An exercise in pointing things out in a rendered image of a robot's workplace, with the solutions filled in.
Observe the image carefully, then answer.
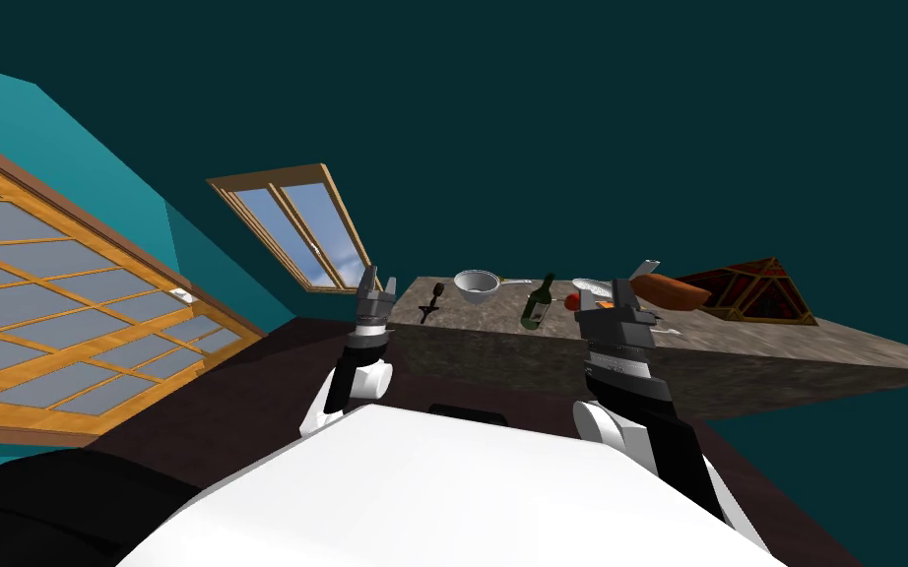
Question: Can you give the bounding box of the large wooden grid window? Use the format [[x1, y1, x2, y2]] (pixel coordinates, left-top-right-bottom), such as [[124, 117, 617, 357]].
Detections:
[[0, 128, 268, 450]]

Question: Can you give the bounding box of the small wooden two-pane window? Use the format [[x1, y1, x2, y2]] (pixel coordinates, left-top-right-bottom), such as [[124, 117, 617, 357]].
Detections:
[[206, 162, 383, 296]]

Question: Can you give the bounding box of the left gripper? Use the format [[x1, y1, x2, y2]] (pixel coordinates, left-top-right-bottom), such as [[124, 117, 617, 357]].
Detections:
[[352, 265, 399, 334]]

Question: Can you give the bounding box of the white plate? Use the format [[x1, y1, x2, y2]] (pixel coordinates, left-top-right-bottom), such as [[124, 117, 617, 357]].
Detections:
[[571, 276, 615, 300]]

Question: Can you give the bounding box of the brown bread loaf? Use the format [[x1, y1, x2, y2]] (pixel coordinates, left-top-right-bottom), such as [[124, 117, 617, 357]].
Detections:
[[630, 272, 715, 313]]

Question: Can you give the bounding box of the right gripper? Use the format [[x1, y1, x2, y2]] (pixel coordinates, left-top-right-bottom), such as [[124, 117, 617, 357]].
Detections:
[[575, 277, 662, 358]]

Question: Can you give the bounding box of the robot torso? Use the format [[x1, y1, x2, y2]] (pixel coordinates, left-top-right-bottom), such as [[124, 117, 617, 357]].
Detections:
[[114, 402, 788, 567]]

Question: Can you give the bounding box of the green wine bottle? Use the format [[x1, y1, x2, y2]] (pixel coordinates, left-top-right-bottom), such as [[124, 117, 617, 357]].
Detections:
[[519, 272, 557, 332]]

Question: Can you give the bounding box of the dark wine glass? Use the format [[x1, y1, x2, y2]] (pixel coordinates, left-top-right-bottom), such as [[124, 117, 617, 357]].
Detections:
[[418, 283, 447, 325]]

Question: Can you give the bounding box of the white pan with handle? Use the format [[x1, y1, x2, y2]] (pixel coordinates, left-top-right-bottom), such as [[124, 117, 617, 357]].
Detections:
[[453, 269, 536, 308]]

